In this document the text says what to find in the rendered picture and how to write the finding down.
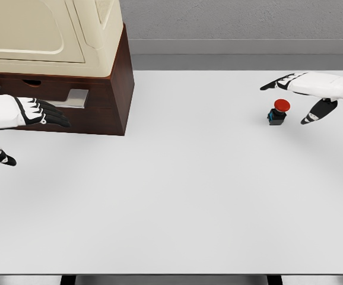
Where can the brown wooden cabinet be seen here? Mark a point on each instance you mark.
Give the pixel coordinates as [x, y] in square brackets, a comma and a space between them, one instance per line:
[121, 89]

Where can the beige boxy appliance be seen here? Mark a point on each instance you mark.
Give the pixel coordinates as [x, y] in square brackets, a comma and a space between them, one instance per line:
[41, 29]

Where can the red push-button switch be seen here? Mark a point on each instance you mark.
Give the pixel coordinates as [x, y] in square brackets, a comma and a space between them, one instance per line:
[281, 104]

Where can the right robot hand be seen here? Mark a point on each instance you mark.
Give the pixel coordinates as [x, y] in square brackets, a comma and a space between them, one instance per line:
[317, 84]

